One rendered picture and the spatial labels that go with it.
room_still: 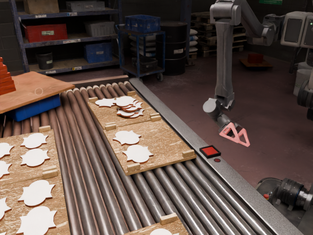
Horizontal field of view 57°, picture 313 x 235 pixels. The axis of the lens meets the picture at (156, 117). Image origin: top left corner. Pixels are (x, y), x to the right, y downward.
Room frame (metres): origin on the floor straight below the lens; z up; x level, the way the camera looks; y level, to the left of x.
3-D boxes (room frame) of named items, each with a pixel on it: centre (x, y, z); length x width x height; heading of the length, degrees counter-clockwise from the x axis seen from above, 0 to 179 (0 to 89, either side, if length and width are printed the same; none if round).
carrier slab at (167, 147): (1.25, 0.05, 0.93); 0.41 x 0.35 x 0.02; 23
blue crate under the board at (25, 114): (1.70, 0.84, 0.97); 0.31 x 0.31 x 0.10; 52
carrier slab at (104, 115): (1.63, 0.21, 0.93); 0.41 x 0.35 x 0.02; 25
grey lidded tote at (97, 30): (5.66, 1.09, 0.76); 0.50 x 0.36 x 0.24; 124
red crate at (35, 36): (5.22, 1.96, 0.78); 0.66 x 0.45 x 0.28; 119
